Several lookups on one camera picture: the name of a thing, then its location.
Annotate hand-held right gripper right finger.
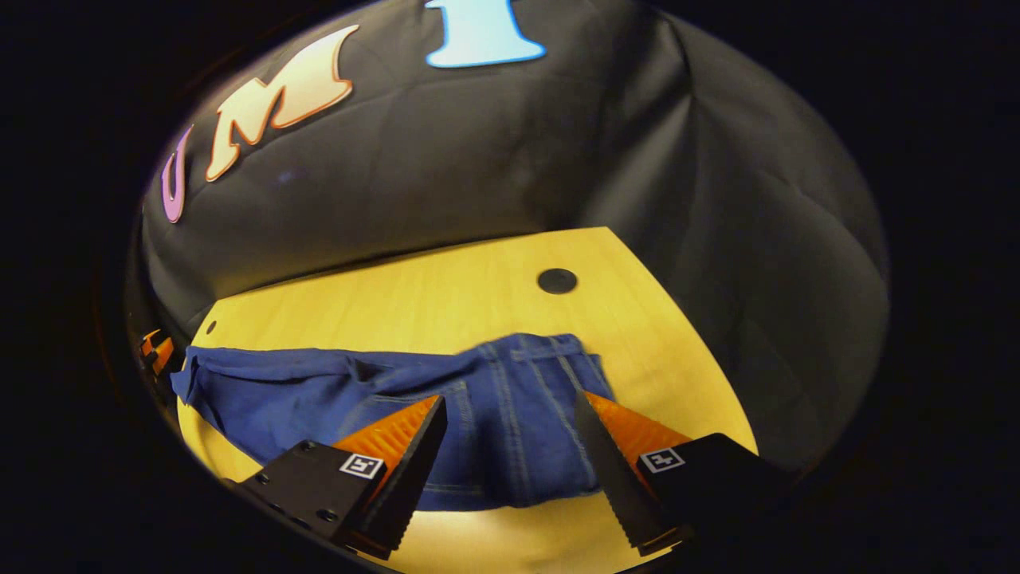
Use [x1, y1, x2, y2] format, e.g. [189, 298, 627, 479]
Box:
[573, 390, 791, 557]

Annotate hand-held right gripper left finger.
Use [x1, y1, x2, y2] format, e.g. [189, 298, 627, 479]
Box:
[226, 395, 449, 560]

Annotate black backdrop cloth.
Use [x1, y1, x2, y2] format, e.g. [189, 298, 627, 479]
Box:
[127, 0, 891, 475]

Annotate blue denim jeans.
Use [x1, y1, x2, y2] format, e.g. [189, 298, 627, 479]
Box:
[170, 332, 618, 511]

